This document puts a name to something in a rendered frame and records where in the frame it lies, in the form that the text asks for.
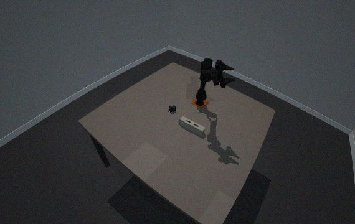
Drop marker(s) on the black two-prong plug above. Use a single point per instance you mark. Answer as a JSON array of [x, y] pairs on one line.
[[172, 108]]

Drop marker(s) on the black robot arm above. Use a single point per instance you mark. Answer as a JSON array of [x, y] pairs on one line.
[[206, 65]]

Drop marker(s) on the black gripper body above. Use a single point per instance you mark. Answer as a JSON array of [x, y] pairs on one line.
[[217, 71]]

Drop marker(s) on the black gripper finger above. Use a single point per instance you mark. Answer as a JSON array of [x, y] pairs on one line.
[[228, 80], [225, 67]]

